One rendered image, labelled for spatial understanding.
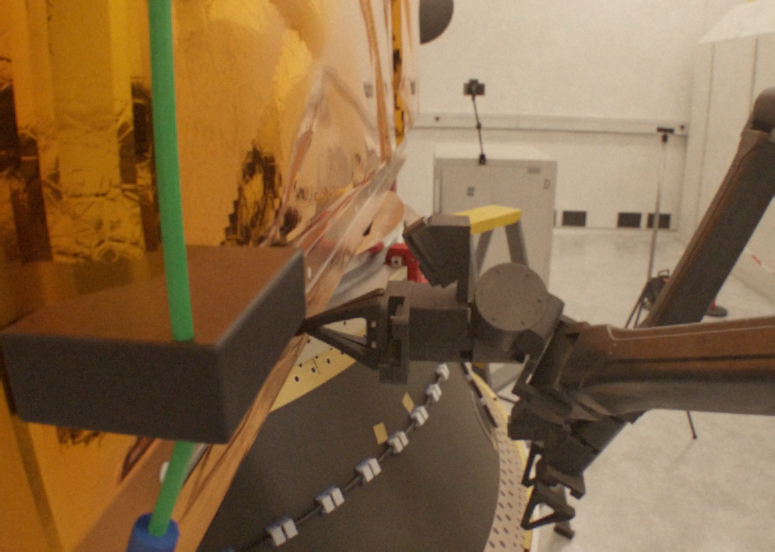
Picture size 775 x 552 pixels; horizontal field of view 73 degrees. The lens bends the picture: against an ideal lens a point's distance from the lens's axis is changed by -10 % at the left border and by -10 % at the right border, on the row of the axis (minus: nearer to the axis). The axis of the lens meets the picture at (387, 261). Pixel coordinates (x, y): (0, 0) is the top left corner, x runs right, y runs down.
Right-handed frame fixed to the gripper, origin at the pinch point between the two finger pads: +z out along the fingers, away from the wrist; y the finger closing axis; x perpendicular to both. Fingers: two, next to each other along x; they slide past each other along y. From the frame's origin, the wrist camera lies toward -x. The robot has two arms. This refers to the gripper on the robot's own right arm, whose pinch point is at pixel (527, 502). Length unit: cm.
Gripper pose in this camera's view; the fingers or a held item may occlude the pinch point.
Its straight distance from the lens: 90.7
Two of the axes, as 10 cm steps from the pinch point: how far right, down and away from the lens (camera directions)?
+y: -2.1, 2.8, -9.4
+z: -4.9, 8.0, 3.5
